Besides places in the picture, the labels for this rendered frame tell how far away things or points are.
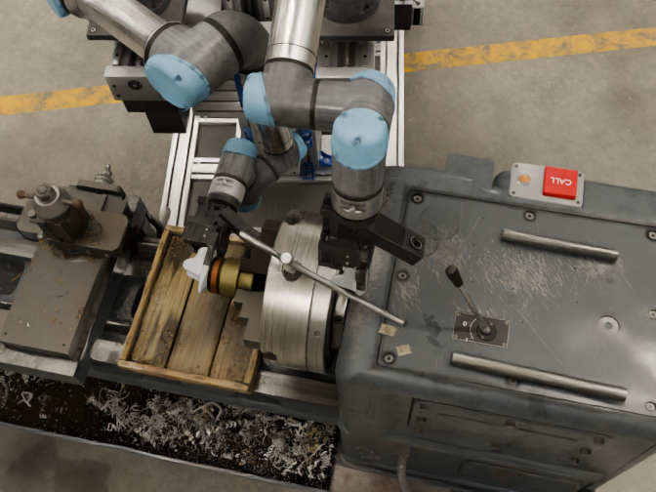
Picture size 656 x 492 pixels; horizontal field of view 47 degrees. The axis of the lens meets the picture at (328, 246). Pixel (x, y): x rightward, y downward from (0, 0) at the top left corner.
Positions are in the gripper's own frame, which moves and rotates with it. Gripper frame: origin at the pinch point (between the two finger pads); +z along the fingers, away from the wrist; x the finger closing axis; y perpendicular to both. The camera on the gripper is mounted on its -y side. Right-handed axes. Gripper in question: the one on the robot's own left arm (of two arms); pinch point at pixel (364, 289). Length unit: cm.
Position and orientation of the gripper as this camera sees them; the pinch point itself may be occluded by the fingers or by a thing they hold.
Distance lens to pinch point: 125.5
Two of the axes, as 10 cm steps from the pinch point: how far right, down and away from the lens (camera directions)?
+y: -9.8, -1.6, 1.3
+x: -2.1, 7.4, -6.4
